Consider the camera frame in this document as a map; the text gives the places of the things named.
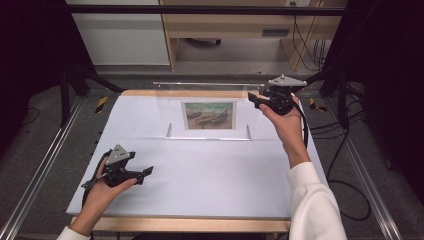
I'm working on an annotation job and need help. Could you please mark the picture card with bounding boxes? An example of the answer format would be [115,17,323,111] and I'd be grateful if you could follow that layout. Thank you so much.
[180,101,238,131]

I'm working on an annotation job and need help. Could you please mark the looped black floor cable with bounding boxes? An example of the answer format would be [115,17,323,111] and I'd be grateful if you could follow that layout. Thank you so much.
[325,128,372,222]

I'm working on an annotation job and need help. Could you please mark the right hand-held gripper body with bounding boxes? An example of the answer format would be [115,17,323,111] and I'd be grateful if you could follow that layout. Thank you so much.
[263,74,308,117]

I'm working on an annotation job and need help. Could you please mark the left hand-held gripper cable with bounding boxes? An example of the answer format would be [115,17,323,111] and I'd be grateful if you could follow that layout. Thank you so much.
[80,149,113,208]

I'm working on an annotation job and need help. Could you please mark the person's right hand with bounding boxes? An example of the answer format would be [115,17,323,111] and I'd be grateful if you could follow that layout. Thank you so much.
[259,93,310,157]

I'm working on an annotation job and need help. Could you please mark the yellow tool right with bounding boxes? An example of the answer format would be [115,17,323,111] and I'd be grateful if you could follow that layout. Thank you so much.
[308,97,328,113]

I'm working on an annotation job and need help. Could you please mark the grey desk label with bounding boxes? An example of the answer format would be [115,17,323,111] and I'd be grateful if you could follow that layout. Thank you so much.
[261,28,291,37]

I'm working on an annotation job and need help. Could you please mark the white foam board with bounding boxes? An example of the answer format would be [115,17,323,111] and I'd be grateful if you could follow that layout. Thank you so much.
[65,95,329,220]

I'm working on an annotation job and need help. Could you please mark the black metal stand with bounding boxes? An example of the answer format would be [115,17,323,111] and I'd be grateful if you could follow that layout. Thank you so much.
[299,65,352,130]
[59,63,125,128]

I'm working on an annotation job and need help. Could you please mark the clear acrylic photo frame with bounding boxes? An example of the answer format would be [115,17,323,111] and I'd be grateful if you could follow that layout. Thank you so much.
[152,81,266,142]

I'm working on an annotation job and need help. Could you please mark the white cabinet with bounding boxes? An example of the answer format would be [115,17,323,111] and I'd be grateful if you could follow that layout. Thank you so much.
[65,0,171,66]

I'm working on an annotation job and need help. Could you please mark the hand-held gripper cable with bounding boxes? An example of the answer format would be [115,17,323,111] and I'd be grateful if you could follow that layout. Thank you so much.
[80,149,113,208]
[291,98,310,149]

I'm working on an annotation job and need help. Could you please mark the aluminium floor rail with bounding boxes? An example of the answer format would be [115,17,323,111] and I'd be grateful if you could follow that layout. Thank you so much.
[323,97,404,240]
[0,95,85,240]

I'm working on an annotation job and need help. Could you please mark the person's left hand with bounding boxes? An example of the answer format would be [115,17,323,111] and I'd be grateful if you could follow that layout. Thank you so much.
[70,156,139,232]

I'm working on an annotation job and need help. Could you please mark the light wooden desk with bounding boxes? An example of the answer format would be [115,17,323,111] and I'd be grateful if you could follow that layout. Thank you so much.
[159,0,348,72]

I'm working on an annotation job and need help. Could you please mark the yellow tool left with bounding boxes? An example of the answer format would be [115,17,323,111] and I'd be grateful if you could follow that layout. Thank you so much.
[95,96,109,114]

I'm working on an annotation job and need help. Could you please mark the wooden table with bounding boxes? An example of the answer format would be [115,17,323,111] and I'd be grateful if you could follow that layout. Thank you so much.
[70,89,298,234]

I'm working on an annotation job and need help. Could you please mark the black horizontal frame bar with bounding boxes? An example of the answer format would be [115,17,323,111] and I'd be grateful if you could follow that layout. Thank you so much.
[65,4,348,17]

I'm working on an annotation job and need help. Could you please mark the right hand-held gripper cable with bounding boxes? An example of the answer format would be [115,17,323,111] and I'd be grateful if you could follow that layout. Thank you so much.
[291,98,310,149]

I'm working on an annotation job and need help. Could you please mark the bundle of black floor cables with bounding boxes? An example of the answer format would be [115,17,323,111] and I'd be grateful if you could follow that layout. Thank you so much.
[309,82,367,140]

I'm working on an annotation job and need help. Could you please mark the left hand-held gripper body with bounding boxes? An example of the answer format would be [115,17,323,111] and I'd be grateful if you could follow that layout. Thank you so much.
[103,144,138,188]

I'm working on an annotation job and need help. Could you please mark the hanging black desk cables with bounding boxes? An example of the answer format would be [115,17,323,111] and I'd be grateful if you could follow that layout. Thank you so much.
[290,1,334,72]

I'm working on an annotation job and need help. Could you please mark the yellow tool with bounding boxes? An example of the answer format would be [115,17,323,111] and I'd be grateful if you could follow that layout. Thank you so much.
[308,97,328,113]
[95,96,109,114]

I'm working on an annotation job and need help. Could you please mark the thin black floor cable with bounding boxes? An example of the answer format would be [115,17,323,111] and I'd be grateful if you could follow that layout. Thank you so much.
[19,107,41,128]

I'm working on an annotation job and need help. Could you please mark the black curtain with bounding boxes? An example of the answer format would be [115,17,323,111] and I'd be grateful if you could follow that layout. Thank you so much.
[324,0,424,196]
[0,0,98,154]

